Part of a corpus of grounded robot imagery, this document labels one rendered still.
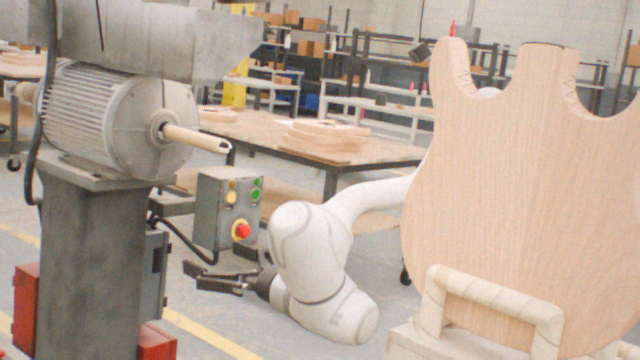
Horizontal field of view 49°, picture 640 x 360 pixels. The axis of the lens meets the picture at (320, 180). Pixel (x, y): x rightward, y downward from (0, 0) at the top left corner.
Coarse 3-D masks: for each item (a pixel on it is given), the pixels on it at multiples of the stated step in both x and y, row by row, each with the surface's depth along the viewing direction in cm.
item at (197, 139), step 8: (168, 128) 159; (176, 128) 158; (168, 136) 159; (176, 136) 157; (184, 136) 155; (192, 136) 153; (200, 136) 152; (208, 136) 151; (192, 144) 154; (200, 144) 152; (208, 144) 150; (216, 144) 148
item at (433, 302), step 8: (432, 280) 96; (424, 288) 97; (432, 288) 96; (440, 288) 96; (424, 296) 97; (432, 296) 96; (440, 296) 96; (424, 304) 97; (432, 304) 96; (440, 304) 97; (424, 312) 97; (432, 312) 97; (440, 312) 97; (424, 320) 97; (432, 320) 97; (440, 320) 97; (424, 328) 97; (432, 328) 97; (440, 328) 98; (424, 336) 98; (432, 336) 97
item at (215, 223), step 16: (208, 176) 182; (224, 176) 182; (240, 176) 185; (208, 192) 182; (224, 192) 180; (240, 192) 185; (208, 208) 183; (224, 208) 181; (240, 208) 186; (256, 208) 191; (208, 224) 183; (224, 224) 183; (240, 224) 187; (256, 224) 192; (192, 240) 188; (208, 240) 184; (224, 240) 184; (240, 240) 188; (256, 240) 194
